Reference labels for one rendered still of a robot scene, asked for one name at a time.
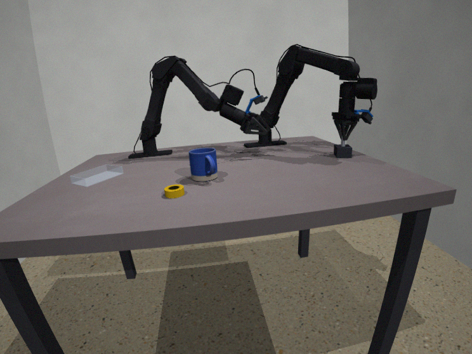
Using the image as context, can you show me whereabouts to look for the blue mug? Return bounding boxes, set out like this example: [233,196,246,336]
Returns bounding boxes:
[189,148,218,182]

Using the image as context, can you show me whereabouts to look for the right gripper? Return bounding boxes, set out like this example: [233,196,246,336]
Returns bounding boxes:
[231,95,271,135]

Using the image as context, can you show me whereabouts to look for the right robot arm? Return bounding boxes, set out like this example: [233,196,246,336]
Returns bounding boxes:
[128,56,244,159]

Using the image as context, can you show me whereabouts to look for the yellow tape roll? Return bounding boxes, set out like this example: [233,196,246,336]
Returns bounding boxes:
[164,185,185,199]

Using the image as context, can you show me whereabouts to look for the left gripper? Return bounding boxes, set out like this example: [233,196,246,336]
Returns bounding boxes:
[332,98,373,140]

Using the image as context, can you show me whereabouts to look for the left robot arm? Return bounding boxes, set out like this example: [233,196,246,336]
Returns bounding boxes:
[244,45,377,148]

